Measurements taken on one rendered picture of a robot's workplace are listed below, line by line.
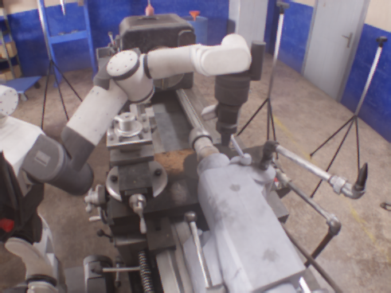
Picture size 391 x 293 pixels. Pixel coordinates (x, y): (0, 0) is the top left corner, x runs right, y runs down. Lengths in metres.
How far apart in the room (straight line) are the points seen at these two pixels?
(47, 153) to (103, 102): 0.17
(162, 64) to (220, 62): 0.14
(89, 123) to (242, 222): 0.42
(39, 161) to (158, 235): 0.52
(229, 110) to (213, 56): 0.15
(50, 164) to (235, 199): 0.45
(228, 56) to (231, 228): 0.39
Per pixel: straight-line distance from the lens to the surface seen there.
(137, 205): 0.82
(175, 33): 1.73
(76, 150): 0.57
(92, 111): 0.58
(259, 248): 0.59
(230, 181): 0.70
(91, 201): 1.08
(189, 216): 0.65
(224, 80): 0.59
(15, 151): 0.63
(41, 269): 1.17
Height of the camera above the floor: 1.66
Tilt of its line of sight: 39 degrees down
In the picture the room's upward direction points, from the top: 2 degrees clockwise
